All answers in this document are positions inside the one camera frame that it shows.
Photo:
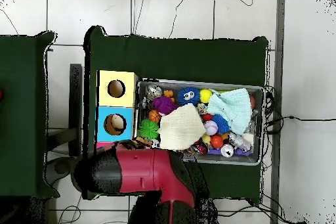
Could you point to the small orange basketball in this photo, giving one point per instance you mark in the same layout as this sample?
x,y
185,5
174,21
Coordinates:
x,y
154,115

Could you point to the wooden box with three holes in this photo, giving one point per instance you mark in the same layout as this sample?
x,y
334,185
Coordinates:
x,y
105,100

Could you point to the mint green cloth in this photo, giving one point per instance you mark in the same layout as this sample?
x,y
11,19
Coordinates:
x,y
231,108

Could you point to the green spiky ball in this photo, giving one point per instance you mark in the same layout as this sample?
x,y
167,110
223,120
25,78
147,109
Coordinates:
x,y
148,129

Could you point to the yellow smiley ball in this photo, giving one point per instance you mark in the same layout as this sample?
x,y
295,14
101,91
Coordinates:
x,y
205,95

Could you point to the purple spiky toy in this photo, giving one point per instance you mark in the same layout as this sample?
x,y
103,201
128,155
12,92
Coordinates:
x,y
164,104

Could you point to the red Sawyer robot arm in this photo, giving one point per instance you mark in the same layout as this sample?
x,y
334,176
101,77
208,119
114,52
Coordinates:
x,y
139,168

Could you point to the cream cloth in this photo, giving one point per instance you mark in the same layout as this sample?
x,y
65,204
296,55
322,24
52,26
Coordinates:
x,y
181,129

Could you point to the shallow metal mesh bin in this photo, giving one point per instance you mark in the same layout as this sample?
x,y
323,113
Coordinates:
x,y
168,84

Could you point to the dark green tablecloth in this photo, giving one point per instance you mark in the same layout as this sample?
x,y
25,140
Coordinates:
x,y
21,103
183,58

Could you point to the blue fuzzy ball with eyes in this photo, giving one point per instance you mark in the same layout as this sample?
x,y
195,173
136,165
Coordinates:
x,y
189,95

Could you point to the crushed silver can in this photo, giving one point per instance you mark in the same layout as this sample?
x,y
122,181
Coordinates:
x,y
153,92

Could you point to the orange ball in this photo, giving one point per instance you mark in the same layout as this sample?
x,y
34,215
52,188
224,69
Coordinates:
x,y
216,141

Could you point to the white baseball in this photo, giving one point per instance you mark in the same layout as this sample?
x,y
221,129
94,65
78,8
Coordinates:
x,y
210,127

